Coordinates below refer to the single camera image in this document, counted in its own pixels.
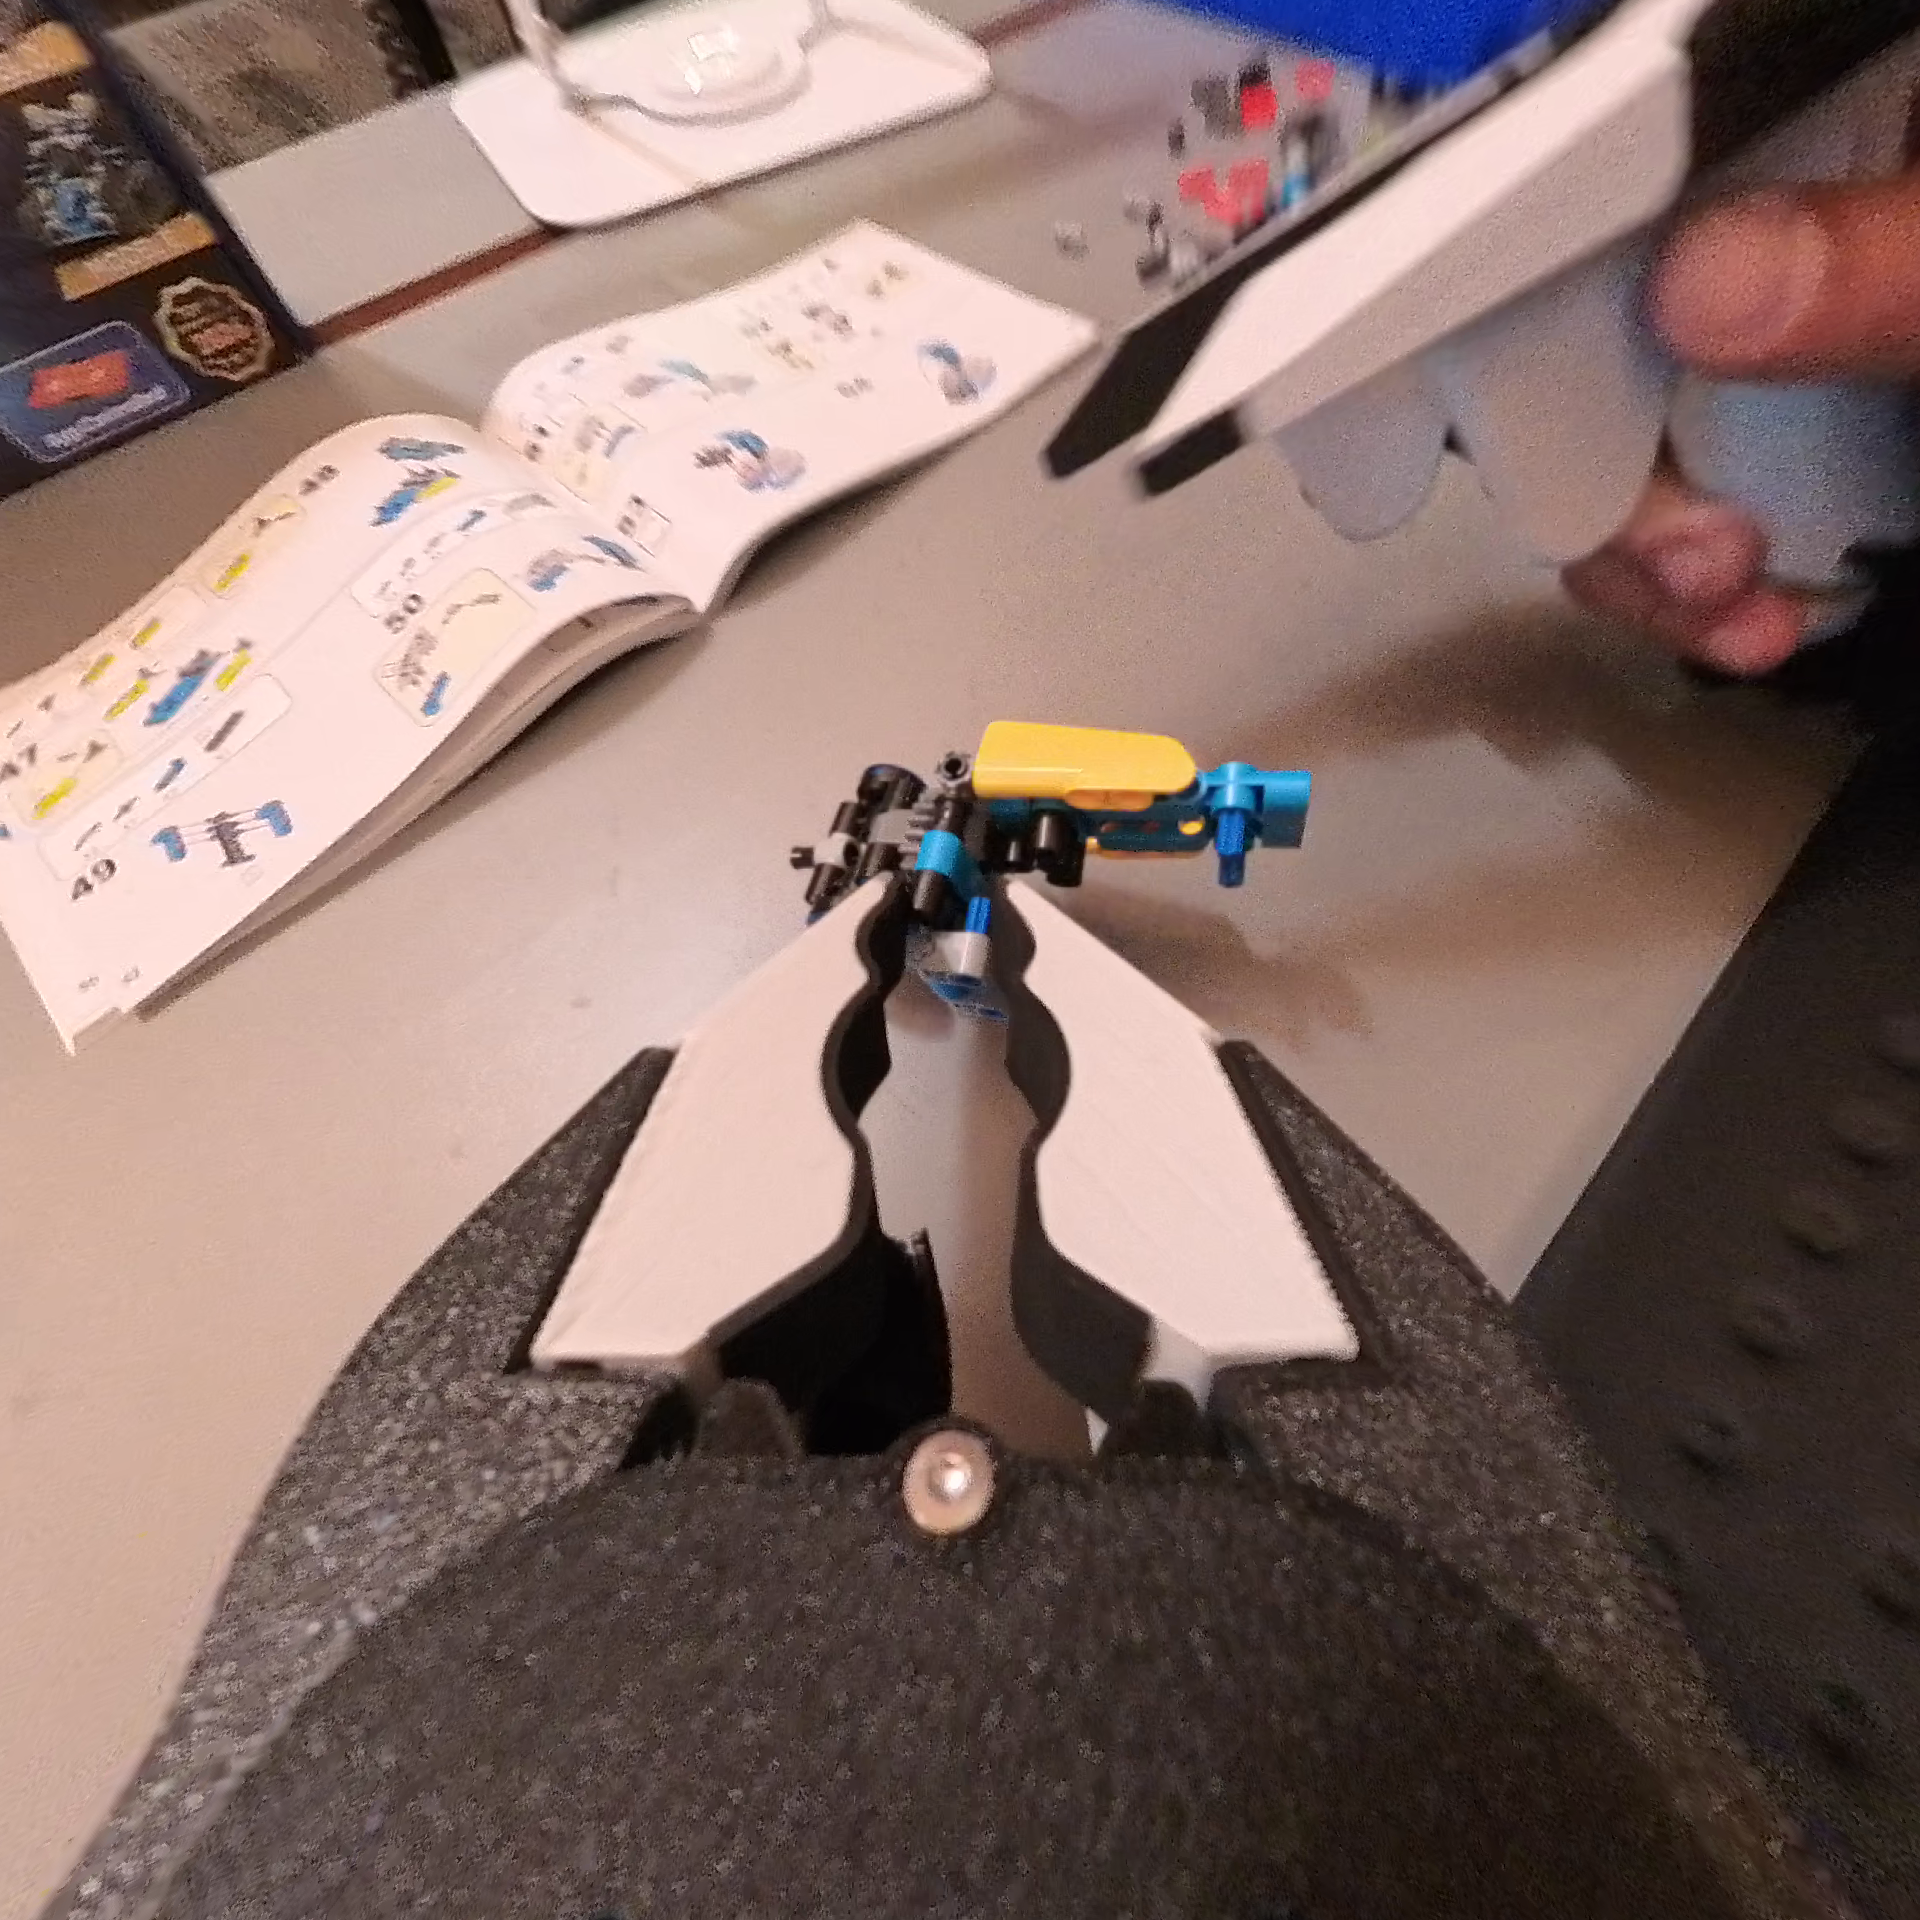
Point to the pile of loose bricks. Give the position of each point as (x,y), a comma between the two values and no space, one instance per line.
(1224,195)

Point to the open instruction booklet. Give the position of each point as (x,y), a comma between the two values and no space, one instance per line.
(450,601)

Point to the person's right hand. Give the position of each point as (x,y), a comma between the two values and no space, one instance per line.
(1800,278)

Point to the grey desk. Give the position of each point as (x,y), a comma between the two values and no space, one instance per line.
(450,1126)

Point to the yellow blue brick assembly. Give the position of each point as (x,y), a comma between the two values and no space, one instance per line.
(1073,757)

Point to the dark blue toy kit box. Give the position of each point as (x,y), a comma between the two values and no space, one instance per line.
(105,300)

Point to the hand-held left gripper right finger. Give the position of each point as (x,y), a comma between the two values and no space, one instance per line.
(1185,1186)

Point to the white desk lamp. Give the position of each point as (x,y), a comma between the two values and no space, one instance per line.
(676,137)

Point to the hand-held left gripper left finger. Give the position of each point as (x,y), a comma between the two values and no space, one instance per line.
(720,1201)

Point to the blue plastic bin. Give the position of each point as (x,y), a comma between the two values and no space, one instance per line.
(1381,23)

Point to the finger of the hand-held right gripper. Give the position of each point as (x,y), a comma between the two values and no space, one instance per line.
(1471,225)
(1103,398)

